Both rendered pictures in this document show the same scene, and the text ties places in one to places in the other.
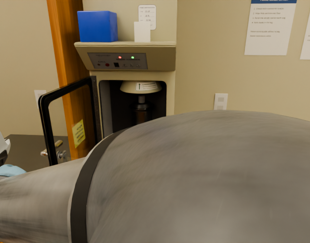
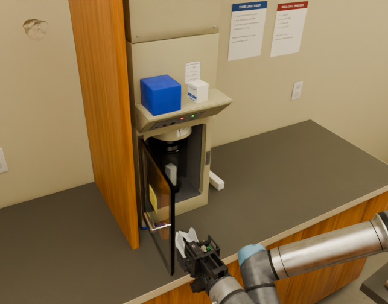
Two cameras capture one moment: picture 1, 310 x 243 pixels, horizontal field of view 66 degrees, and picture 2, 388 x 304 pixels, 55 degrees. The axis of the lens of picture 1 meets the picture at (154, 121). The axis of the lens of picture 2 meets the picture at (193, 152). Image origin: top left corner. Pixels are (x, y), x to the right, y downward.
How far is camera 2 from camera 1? 0.90 m
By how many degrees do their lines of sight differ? 34
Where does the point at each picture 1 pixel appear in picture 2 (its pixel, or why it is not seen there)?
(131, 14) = (179, 72)
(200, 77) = not seen: hidden behind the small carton
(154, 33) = not seen: hidden behind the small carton
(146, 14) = (192, 70)
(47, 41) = not seen: outside the picture
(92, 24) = (166, 99)
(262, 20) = (241, 26)
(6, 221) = (333, 258)
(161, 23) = (204, 75)
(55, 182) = (364, 237)
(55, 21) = (125, 102)
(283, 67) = (258, 66)
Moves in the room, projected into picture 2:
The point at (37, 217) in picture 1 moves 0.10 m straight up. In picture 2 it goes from (361, 248) to (375, 215)
